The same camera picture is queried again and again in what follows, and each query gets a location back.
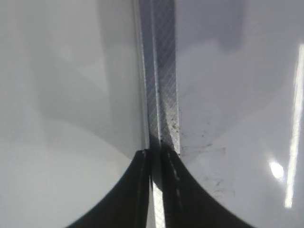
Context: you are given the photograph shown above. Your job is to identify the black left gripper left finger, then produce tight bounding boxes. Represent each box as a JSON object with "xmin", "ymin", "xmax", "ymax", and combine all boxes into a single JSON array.
[{"xmin": 69, "ymin": 150, "xmax": 151, "ymax": 228}]

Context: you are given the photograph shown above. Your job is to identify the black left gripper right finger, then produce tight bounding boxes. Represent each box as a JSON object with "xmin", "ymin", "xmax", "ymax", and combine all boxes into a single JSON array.
[{"xmin": 160, "ymin": 143, "xmax": 250, "ymax": 228}]

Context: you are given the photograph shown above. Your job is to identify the white board with grey frame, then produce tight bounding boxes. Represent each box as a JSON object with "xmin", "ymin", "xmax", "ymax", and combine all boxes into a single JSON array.
[{"xmin": 134, "ymin": 0, "xmax": 304, "ymax": 228}]

